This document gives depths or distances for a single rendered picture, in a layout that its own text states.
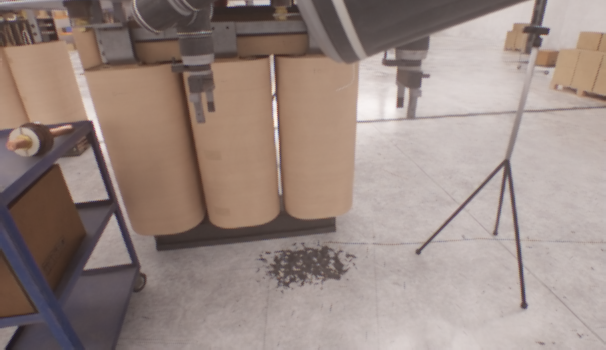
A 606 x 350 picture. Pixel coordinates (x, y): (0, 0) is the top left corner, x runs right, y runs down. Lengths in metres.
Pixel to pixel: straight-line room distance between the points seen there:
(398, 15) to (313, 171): 1.36
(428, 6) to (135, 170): 1.52
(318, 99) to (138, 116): 0.82
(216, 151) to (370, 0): 1.32
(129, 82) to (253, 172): 0.69
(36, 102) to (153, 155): 2.27
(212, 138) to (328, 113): 0.57
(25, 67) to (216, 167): 2.50
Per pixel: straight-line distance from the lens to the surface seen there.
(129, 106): 1.55
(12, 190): 1.02
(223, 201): 1.67
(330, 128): 1.53
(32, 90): 3.72
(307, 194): 1.67
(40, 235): 1.21
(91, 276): 1.89
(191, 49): 1.06
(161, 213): 1.76
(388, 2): 0.29
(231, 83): 1.43
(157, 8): 0.91
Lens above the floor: 1.25
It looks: 25 degrees down
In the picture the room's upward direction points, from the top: 2 degrees counter-clockwise
